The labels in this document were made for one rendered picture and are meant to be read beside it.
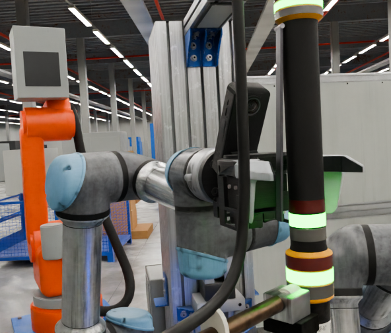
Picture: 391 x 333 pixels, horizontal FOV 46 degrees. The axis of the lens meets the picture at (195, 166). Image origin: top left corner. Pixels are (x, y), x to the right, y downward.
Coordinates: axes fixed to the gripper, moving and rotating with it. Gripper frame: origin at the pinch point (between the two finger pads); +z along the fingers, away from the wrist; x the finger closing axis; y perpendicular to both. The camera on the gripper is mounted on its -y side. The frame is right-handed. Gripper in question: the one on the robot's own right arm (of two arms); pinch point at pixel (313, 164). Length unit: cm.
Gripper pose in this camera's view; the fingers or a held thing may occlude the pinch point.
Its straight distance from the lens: 42.2
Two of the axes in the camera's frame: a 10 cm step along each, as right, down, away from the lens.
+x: -9.3, 0.7, -3.5
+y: 0.6, 10.0, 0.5
